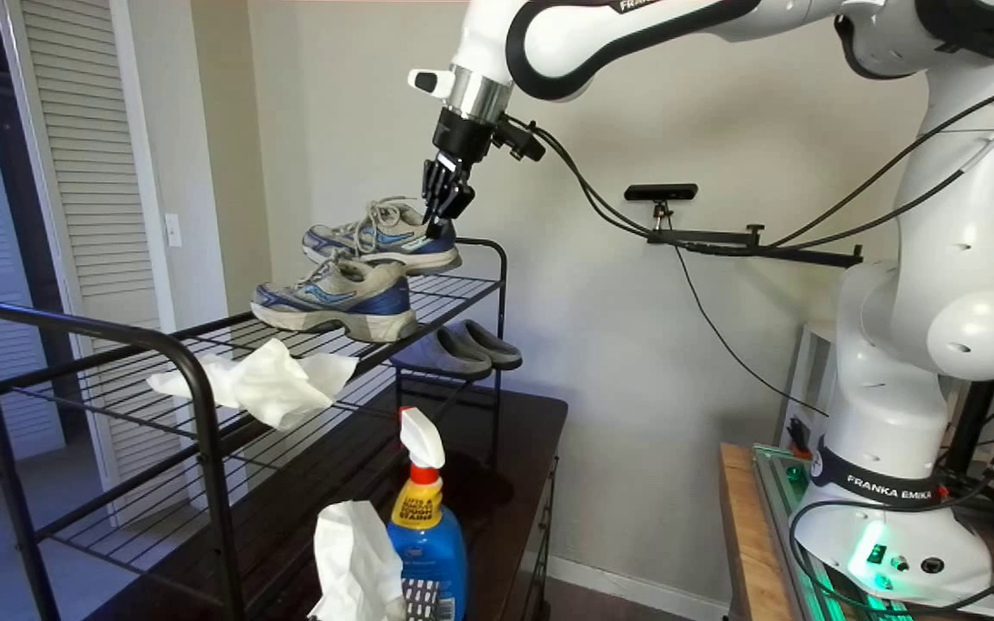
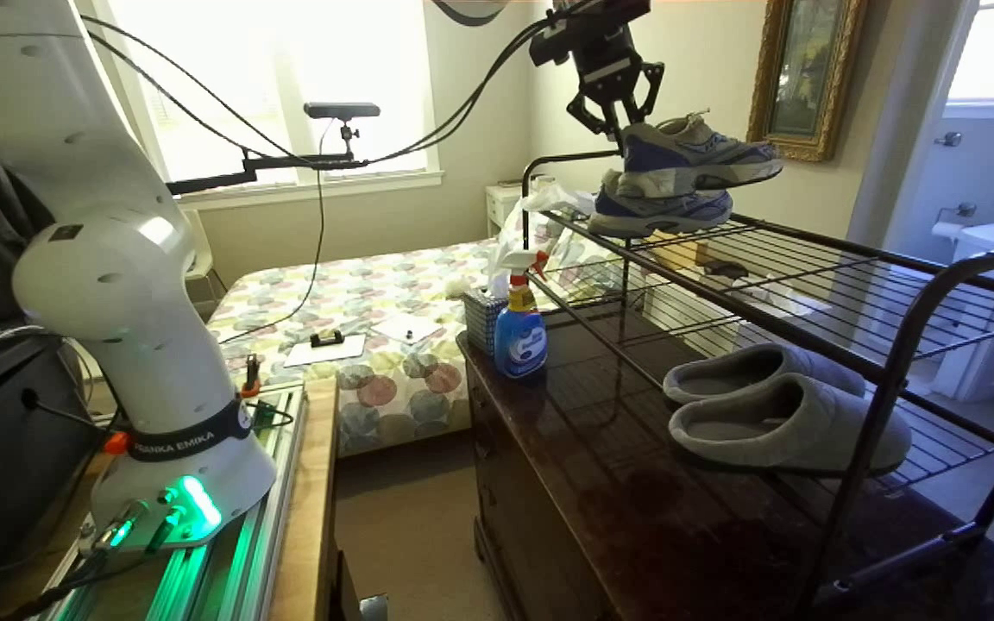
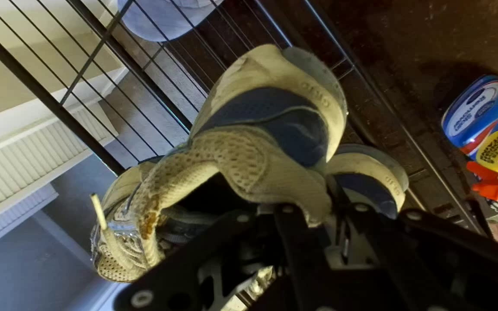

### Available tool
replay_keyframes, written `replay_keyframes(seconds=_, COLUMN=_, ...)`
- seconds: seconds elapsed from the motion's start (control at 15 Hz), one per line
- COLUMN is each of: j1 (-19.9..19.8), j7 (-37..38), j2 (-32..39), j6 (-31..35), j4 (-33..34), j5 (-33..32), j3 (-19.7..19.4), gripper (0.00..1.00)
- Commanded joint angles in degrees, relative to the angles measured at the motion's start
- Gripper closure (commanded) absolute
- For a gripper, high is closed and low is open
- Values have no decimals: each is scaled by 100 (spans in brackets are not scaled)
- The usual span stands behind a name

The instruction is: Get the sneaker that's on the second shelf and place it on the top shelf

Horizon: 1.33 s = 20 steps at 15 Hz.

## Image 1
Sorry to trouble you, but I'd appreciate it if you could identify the grey slipper near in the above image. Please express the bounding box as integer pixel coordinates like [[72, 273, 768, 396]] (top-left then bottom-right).
[[392, 330, 491, 379]]

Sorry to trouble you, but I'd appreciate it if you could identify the dark wooden dresser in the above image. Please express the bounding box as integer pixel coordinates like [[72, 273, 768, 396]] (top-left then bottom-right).
[[94, 384, 568, 621]]

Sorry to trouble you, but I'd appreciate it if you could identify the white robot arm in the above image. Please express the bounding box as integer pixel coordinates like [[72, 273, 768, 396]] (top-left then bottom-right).
[[407, 0, 994, 617]]

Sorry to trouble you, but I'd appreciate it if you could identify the grey blue sneaker top shelf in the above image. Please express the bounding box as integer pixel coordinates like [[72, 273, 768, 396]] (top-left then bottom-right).
[[252, 258, 418, 342]]

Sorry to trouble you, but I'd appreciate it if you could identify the grey slipper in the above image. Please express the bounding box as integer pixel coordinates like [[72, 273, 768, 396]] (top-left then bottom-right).
[[392, 330, 491, 379], [451, 322, 523, 371]]

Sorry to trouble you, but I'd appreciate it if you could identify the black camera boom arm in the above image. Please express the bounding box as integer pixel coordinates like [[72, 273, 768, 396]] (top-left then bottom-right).
[[625, 184, 863, 268]]

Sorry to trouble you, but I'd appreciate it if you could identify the grey blue sneaker shelf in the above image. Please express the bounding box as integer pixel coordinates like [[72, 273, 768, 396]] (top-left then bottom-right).
[[252, 258, 418, 342], [302, 196, 459, 273]]

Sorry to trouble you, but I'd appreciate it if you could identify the white crumpled cloth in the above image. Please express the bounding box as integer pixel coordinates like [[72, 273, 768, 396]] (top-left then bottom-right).
[[144, 336, 362, 434]]

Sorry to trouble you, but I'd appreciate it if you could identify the grey slipper far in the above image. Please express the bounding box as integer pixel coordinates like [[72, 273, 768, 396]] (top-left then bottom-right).
[[451, 322, 523, 371]]

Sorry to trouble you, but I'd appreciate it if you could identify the blue spray bottle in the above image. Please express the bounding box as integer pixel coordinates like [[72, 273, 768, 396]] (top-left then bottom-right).
[[386, 407, 470, 621]]

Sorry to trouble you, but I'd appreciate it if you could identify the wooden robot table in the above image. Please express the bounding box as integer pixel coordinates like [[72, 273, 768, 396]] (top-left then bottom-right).
[[717, 444, 985, 621]]

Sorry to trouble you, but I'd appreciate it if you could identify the black metal shoe rack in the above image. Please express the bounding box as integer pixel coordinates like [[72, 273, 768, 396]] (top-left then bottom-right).
[[0, 239, 508, 621]]

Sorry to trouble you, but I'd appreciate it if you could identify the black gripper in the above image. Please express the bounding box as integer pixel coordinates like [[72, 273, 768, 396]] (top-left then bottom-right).
[[422, 111, 493, 235]]

